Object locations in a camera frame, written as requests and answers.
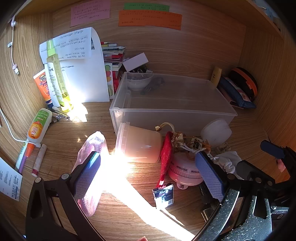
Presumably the wooden desktop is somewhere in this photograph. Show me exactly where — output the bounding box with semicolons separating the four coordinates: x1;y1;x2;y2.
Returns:
0;70;280;241

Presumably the white bowl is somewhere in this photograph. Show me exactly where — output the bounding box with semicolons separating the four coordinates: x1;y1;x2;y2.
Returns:
126;72;154;91

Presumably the dark small object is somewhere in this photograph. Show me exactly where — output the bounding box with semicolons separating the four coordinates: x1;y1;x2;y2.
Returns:
141;77;165;95

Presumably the yellow tube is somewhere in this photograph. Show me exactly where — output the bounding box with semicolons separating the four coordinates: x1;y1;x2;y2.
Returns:
210;66;223;88

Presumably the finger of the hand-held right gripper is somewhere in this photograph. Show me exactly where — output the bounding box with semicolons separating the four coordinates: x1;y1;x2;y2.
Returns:
236;160;278;188
260;139;296;161

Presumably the translucent pink tub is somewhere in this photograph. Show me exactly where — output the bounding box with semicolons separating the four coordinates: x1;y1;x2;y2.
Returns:
115;122;163;164

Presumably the orange sunscreen tube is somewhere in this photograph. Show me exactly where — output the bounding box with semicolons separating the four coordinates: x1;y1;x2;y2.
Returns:
33;69;52;107

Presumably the black orange zip case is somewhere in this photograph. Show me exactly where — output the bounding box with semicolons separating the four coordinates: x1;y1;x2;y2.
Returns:
228;67;258;102

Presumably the fruit sticker sheet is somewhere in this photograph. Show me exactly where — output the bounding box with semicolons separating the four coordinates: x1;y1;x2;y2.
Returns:
104;62;115;99

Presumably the small beige eraser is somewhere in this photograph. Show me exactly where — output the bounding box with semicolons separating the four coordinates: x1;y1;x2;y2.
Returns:
216;143;232;155

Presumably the clear plastic storage box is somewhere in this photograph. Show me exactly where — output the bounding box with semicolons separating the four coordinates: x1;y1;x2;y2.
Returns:
109;72;238;138

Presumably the orange paper note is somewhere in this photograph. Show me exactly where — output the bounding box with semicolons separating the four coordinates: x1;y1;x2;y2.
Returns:
118;10;183;31

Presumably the white cloth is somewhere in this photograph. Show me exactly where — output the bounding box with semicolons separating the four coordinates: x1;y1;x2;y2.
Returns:
215;151;244;179

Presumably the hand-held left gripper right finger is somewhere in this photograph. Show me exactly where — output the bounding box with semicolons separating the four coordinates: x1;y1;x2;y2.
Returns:
195;151;273;241

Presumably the white orange glue bottle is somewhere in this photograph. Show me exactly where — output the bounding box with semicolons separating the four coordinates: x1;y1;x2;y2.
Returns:
27;108;53;146

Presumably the stack of booklets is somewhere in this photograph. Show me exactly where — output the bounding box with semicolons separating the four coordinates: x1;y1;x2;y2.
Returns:
101;42;127;70

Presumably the gold cord ornament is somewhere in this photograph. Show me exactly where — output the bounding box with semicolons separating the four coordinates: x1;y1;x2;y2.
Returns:
154;122;186;149

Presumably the yellow-green spray bottle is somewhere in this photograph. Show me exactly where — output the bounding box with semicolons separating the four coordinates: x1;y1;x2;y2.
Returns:
46;39;74;113

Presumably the white pink lip balm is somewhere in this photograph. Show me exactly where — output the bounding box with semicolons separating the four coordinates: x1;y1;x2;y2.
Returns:
32;143;48;178

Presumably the white receipt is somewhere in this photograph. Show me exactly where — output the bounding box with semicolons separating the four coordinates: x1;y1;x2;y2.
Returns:
0;157;23;201

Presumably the red pouch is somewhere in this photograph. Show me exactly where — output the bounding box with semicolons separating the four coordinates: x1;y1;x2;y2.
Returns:
158;131;174;189

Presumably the mahjong tile charm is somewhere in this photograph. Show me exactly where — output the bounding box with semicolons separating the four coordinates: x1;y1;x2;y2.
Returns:
186;136;211;154

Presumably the pink paper note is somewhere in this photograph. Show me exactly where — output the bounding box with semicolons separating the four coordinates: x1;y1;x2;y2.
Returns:
70;0;111;27

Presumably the white cable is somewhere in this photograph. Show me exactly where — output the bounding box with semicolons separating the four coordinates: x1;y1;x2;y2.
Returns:
0;15;35;145

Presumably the small black box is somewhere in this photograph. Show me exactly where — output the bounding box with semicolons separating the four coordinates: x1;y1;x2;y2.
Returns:
152;182;174;209

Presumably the green paper note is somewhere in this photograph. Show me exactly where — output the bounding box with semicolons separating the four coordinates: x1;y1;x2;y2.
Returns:
123;2;170;12

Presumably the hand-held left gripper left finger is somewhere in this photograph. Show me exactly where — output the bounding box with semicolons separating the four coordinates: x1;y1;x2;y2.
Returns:
25;151;102;241

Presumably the silver pen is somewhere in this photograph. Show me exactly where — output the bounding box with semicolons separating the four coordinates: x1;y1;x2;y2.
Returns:
47;105;70;123

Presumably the small white box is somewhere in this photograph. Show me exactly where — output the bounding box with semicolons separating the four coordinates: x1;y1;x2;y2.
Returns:
122;52;149;71

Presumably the pink round container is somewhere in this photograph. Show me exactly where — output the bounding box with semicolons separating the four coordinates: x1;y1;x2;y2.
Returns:
167;151;204;187

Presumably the pile of binder clips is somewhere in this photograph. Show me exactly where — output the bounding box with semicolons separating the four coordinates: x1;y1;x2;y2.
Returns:
129;65;154;74

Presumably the white paper sheet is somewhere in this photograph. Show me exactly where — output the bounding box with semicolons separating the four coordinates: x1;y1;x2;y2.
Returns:
39;27;110;103

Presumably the orange purple highlighter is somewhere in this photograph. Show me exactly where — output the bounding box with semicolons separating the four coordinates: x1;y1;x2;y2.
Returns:
15;141;36;175

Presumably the blue fabric pouch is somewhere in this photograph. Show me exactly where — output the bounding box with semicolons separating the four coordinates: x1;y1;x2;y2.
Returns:
217;76;257;109

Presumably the white tube with green print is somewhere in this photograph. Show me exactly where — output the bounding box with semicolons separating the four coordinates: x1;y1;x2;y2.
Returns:
45;62;61;107

